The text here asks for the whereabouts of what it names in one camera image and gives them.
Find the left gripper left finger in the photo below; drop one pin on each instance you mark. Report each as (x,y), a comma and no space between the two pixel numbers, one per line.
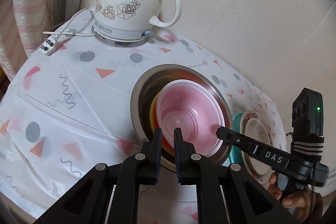
(109,194)

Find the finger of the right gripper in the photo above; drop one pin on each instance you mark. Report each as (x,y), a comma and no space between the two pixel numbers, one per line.
(244,143)

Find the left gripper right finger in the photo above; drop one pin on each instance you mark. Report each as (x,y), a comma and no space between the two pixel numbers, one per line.
(225,194)

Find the teal plastic plate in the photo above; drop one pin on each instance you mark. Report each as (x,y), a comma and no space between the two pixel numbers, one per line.
(236,155)

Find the white dragon pattern plate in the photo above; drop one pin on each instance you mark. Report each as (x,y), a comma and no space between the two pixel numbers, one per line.
(253,126)

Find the red plastic bowl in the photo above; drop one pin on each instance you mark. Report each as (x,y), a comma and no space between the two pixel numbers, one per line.
(187,105)

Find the yellow plastic bowl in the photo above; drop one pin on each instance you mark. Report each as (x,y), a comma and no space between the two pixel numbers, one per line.
(155,116)

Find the stainless steel bowl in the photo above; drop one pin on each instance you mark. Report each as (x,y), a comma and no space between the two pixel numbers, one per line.
(152,82)

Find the right hand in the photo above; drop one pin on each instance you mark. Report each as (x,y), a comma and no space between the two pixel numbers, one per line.
(308,205)

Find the patterned white tablecloth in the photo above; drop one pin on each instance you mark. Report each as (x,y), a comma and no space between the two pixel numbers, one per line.
(64,113)

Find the white ceramic electric kettle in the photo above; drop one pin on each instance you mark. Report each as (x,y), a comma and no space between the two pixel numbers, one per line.
(127,21)

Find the pink striped starfish curtain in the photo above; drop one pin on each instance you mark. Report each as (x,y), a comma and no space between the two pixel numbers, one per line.
(22,26)

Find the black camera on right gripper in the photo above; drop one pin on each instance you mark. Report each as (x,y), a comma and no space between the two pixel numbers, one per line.
(307,123)

